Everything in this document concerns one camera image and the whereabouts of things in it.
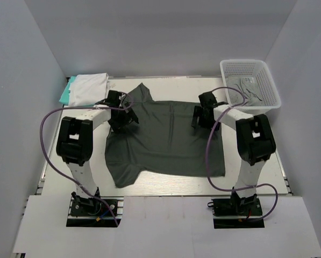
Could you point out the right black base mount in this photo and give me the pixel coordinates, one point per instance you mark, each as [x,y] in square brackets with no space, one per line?
[234,213]

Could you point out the white plastic basket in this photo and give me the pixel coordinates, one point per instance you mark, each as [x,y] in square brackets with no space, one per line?
[259,72]

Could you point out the dark grey t-shirt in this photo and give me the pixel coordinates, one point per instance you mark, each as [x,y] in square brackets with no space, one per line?
[163,141]

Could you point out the light grey t-shirt in basket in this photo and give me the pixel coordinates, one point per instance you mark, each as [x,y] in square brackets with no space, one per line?
[249,89]

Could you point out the folded white t-shirt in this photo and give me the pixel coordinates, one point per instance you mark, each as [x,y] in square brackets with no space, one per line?
[88,89]

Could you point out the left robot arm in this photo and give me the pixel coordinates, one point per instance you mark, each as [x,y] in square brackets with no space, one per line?
[76,140]

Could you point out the folded teal t-shirt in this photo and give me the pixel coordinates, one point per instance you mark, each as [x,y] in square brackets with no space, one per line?
[64,99]

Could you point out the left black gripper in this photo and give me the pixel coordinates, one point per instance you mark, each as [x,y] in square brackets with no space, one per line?
[130,115]

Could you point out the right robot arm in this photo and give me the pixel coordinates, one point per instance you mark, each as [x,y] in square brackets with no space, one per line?
[255,140]

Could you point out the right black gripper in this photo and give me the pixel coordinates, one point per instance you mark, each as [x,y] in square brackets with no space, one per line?
[199,112]

